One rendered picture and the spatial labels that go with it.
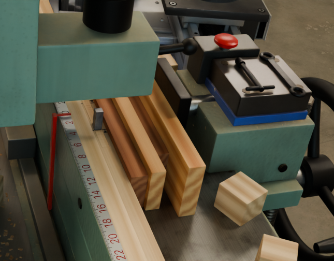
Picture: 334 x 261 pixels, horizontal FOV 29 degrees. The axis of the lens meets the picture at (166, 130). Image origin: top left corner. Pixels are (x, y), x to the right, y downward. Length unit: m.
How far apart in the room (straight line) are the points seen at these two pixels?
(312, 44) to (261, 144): 2.43
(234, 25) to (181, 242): 0.80
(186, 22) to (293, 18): 2.06
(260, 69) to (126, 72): 0.20
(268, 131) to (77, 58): 0.25
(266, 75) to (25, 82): 0.31
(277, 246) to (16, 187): 0.38
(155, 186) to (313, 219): 1.50
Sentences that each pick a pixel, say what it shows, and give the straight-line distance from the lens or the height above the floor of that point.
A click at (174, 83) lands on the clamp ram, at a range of 0.75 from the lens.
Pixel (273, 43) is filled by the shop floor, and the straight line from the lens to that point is 3.12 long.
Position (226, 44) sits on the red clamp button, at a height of 1.02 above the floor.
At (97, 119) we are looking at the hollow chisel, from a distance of 0.75.
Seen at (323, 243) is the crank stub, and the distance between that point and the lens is 1.02.
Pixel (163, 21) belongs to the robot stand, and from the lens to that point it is 1.48.
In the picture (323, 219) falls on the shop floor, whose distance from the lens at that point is 2.19.
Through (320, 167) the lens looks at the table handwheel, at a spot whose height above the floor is 0.84.
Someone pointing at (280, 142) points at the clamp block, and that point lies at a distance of 0.80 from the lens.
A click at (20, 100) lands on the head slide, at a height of 1.03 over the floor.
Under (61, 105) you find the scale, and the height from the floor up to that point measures 0.96.
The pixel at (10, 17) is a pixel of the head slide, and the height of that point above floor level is 1.12.
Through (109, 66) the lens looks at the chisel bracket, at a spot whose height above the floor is 1.04.
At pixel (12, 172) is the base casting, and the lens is 0.90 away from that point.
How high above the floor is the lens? 1.39
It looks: 36 degrees down
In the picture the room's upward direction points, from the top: 11 degrees clockwise
